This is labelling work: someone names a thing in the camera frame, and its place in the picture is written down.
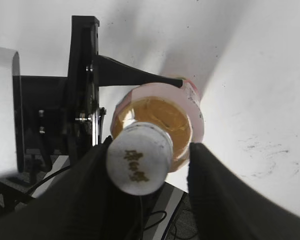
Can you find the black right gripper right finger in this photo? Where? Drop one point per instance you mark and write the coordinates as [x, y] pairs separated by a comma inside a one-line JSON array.
[[225, 208]]

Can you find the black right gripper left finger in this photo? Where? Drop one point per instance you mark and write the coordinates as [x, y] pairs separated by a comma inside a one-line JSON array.
[[82, 205]]

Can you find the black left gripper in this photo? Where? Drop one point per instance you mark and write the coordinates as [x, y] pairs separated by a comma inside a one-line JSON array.
[[59, 115]]

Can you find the white bottle cap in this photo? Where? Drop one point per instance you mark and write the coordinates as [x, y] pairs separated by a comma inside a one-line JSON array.
[[139, 158]]

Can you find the pink peach oolong tea bottle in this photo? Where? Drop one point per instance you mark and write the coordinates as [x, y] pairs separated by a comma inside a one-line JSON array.
[[176, 110]]

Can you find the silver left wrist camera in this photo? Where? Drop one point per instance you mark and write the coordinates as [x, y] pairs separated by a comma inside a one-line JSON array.
[[12, 147]]

